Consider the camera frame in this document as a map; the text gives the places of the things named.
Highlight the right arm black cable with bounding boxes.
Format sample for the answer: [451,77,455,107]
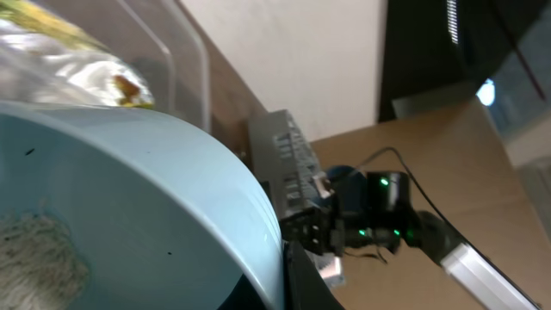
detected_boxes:
[356,146,479,253]

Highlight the grey plastic dishwasher rack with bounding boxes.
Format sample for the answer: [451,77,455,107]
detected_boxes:
[247,108,345,288]

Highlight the pile of white rice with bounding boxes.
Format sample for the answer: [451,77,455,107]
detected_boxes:
[1,214,90,310]

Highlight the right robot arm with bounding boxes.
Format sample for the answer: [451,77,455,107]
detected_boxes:
[279,171,539,309]

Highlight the paper wrapper waste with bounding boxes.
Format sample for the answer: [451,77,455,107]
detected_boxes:
[1,1,155,109]

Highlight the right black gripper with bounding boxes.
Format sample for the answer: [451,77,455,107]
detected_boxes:
[279,201,370,257]

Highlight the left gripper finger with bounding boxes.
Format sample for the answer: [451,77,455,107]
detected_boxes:
[284,241,344,310]

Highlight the light blue rice bowl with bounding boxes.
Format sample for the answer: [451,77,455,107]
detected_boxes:
[1,102,284,309]

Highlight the clear plastic waste bin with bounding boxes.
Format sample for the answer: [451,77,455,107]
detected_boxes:
[31,0,211,132]

